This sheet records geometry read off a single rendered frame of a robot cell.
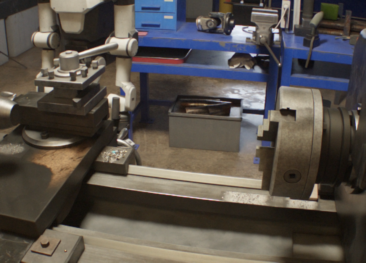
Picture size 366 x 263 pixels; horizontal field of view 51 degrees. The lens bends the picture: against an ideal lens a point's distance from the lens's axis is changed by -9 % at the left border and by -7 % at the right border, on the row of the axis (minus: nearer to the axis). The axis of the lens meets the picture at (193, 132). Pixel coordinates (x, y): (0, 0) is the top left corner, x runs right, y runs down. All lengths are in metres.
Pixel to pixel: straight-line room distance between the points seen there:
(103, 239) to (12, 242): 0.22
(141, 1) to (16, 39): 3.25
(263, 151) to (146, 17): 2.11
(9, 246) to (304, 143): 0.71
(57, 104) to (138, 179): 0.33
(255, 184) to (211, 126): 1.81
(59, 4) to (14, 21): 4.00
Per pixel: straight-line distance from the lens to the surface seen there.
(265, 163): 0.94
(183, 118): 3.02
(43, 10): 2.03
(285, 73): 2.71
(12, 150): 1.31
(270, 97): 2.77
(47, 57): 2.07
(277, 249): 1.20
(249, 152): 3.12
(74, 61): 1.23
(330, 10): 4.13
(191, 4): 7.68
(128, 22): 1.78
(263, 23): 2.46
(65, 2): 1.85
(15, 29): 5.87
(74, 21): 1.85
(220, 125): 3.01
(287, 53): 2.68
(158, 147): 3.14
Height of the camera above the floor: 1.53
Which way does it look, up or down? 27 degrees down
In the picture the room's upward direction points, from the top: 1 degrees clockwise
